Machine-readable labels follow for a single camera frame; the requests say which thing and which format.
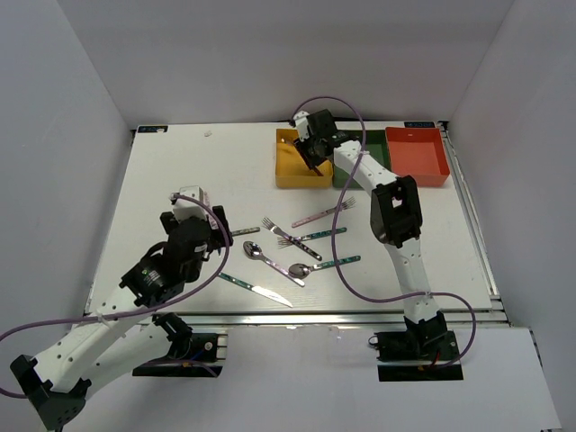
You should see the pink handled fork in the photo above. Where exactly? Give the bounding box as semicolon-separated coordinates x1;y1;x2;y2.
291;197;356;228

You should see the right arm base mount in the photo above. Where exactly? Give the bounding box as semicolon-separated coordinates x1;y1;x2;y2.
367;331;464;383

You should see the dark handled spoon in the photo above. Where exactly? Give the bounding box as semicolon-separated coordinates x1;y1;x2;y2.
281;139;323;176

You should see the dark handled fork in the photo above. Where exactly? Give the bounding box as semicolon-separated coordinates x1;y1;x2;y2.
262;217;322;261

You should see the orange plastic bin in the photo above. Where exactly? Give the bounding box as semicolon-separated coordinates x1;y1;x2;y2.
385;127;450;187

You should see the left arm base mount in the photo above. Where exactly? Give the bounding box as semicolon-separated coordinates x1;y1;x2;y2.
131;313;227;378

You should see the dark handled knife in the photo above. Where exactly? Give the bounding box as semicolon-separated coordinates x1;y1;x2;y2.
230;227;260;237

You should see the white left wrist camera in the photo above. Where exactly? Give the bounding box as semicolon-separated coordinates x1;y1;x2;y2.
170;185;208;222

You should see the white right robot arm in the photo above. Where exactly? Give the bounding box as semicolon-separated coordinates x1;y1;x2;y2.
291;110;447;359

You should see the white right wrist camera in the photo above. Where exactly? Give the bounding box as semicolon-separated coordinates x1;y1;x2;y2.
291;111;310;141

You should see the green handled fork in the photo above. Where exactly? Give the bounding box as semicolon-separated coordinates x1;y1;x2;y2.
277;227;347;248

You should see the yellow plastic bin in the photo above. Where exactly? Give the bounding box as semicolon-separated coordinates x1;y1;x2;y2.
274;129;334;189

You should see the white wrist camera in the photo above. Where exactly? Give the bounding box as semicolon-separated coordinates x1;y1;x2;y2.
291;111;310;141
170;185;208;222

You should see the green handled spoon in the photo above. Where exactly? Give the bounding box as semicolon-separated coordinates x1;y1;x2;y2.
288;256;361;278

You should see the pink handled spoon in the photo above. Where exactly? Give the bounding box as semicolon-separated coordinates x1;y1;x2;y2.
242;241;305;287

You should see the green plastic bin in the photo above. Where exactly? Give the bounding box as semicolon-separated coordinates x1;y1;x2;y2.
332;130;392;189

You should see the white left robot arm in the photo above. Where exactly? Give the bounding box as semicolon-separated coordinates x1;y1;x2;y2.
10;194;233;431

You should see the green handled knife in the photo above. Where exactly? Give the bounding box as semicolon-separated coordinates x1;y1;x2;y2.
218;273;293;308

